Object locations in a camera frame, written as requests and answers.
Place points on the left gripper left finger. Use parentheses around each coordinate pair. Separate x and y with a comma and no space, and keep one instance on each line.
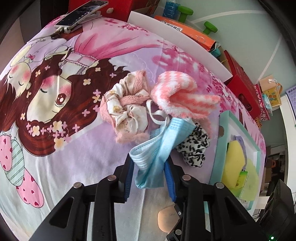
(112,189)

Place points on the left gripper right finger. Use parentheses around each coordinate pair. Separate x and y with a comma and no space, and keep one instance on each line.
(187,194)

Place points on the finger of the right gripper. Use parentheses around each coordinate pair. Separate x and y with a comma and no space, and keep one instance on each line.
(176,233)

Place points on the black white leopard scrunchie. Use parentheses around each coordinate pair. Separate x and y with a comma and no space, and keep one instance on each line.
(194,146)

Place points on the blue surgical face mask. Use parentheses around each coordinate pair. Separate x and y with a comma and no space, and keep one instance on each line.
(151,155)

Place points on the light green microfiber cloth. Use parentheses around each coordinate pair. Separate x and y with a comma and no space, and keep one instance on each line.
(249,191)

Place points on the purple cloth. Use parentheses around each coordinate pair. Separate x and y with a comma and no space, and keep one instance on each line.
(241,142)

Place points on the cream pink lace scrunchie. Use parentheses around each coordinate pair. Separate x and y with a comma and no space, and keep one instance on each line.
(124,108)

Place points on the pink white striped fuzzy cloth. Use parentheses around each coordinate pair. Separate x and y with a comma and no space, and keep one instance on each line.
(176,94)

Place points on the yellow sponge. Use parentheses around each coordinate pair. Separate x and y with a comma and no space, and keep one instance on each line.
(234,163)

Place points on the beige powder puff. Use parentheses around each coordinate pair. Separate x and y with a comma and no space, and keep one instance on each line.
(167,219)

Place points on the teal rimmed white tray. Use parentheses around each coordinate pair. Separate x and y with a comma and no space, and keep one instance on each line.
(229,125)

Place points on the cartoon print bed sheet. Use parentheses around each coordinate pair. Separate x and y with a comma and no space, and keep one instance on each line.
(52,133)

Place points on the red white patterned box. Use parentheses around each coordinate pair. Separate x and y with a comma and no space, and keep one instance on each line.
(264,114)

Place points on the large red gift box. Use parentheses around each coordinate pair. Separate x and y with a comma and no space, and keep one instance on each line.
(242,87)

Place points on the blue wet wipes pack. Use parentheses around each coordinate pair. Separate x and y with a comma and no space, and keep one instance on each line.
(267,104)

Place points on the white shelf furniture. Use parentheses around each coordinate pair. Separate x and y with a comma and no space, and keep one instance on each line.
(289,123)

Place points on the teal small toy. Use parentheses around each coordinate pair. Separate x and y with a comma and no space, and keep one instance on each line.
(216,52)

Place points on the purple perforated board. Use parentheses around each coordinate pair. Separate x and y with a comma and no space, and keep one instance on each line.
(291,93)

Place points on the orange cardboard box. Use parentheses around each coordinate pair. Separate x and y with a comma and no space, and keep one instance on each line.
(199,37)

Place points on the white foam board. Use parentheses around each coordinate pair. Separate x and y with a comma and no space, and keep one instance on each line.
(182,41)

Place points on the green dumbbell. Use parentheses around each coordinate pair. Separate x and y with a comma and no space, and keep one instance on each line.
(209,28)
(184,12)

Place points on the blue water bottle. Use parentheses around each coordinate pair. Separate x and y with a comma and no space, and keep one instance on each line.
(170,9)

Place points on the smartphone on clip stand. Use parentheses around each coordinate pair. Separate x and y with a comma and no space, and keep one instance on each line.
(80,15)

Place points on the red felt tote bag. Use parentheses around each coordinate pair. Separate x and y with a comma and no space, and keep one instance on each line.
(120,9)

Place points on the brown paper bag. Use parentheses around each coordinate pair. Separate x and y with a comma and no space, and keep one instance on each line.
(148,11)

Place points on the yellow gift box with handle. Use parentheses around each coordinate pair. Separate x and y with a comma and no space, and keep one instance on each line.
(270,86)

